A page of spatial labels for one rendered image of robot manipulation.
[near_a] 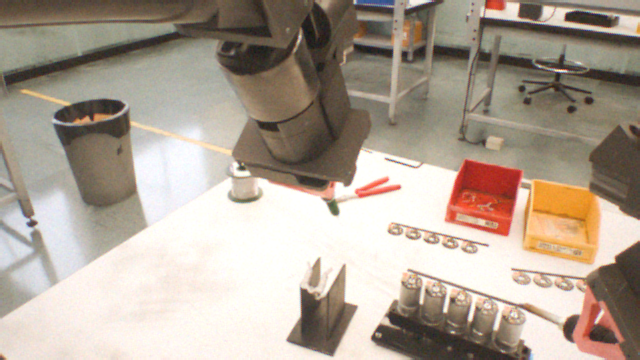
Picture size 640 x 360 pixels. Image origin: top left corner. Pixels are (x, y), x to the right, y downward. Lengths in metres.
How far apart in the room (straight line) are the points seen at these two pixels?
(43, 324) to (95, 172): 1.70
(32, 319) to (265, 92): 0.47
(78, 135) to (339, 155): 1.93
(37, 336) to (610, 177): 0.60
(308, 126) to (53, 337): 0.42
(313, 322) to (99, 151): 1.81
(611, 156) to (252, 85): 0.24
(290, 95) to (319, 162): 0.08
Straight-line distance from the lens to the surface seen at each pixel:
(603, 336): 0.42
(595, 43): 2.73
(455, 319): 0.54
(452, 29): 5.01
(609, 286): 0.34
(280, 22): 0.25
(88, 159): 2.29
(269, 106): 0.30
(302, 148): 0.34
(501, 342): 0.54
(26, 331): 0.66
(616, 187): 0.36
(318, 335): 0.55
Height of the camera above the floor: 1.16
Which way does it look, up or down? 29 degrees down
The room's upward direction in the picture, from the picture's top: straight up
